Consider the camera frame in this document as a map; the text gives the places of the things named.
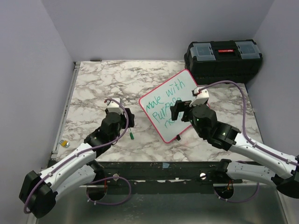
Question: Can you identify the pink framed whiteboard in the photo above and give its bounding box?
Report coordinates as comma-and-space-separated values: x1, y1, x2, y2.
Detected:
139, 69, 197, 143

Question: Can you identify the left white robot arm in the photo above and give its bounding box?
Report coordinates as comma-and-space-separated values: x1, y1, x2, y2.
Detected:
19, 106, 135, 218

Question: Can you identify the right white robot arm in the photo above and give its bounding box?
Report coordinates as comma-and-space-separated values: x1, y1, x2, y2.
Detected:
170, 100, 299, 199

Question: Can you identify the blue tape piece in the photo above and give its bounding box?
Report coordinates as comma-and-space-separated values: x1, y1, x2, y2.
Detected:
162, 162, 170, 169

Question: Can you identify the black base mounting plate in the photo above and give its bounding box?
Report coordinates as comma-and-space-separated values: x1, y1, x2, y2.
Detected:
90, 159, 232, 195

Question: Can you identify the black plastic toolbox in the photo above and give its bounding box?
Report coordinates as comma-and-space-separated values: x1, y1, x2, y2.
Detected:
184, 39, 263, 85

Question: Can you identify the small yellow metal connector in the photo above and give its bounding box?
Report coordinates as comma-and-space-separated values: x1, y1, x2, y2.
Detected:
59, 140, 70, 148

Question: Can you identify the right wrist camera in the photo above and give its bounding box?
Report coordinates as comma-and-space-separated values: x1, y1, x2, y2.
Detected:
189, 87, 209, 107

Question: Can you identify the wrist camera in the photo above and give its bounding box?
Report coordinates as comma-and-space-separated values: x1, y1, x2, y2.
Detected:
104, 100, 123, 114
189, 87, 209, 107

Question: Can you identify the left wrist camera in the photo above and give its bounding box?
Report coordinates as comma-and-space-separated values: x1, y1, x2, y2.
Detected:
104, 100, 123, 114

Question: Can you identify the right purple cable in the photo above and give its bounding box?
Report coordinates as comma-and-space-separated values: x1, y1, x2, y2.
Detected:
192, 80, 299, 203

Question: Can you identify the aluminium table edge rail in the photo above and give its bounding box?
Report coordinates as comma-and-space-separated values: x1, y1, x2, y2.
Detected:
25, 61, 81, 224

